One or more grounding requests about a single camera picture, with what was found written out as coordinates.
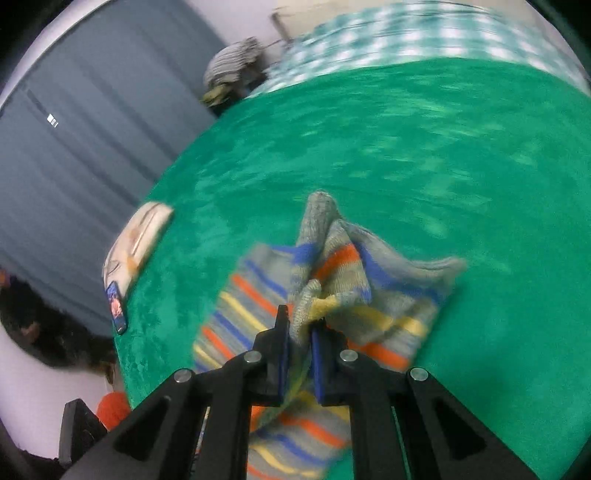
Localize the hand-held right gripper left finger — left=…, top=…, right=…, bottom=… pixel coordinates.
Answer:
left=60, top=306, right=293, bottom=480

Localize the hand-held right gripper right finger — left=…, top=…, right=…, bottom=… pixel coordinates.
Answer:
left=312, top=320, right=539, bottom=480

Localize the striped knitted sweater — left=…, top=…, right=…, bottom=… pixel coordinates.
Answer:
left=191, top=190, right=468, bottom=480

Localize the pile of striped clothes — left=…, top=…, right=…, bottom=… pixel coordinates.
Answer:
left=201, top=37, right=269, bottom=110

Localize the person's orange clothing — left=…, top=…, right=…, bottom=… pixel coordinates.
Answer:
left=96, top=391, right=134, bottom=432

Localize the dark cloth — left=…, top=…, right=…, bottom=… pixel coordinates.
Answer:
left=0, top=268, right=118, bottom=370

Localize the smartphone with lit screen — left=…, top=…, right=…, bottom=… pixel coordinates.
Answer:
left=105, top=281, right=129, bottom=335

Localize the green blanket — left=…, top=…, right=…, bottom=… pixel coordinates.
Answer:
left=113, top=58, right=591, bottom=480

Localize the grey blue curtain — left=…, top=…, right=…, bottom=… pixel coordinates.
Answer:
left=0, top=0, right=222, bottom=333

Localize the green white checked bed sheet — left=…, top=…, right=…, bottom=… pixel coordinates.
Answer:
left=245, top=2, right=591, bottom=100

